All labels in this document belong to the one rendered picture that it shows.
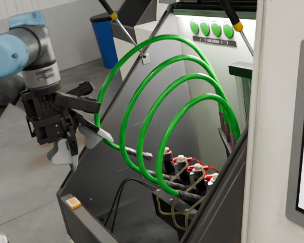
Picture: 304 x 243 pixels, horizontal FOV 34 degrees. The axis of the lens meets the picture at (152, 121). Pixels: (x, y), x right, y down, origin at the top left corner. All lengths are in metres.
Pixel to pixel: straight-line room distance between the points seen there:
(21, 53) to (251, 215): 0.58
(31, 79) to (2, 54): 0.15
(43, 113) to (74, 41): 7.26
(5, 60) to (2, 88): 0.33
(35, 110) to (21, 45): 0.18
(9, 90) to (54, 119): 0.22
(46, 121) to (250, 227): 0.49
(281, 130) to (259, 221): 0.21
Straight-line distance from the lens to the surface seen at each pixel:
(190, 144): 1.83
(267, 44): 1.02
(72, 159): 1.13
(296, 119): 0.96
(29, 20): 1.05
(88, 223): 1.47
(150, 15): 4.64
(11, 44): 0.94
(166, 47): 1.71
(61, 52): 8.26
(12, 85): 1.27
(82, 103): 1.11
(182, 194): 1.16
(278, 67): 1.00
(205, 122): 1.75
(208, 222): 1.10
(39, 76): 1.06
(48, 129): 1.09
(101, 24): 7.43
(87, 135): 1.28
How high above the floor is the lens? 1.66
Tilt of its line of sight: 19 degrees down
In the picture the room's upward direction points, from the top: 12 degrees counter-clockwise
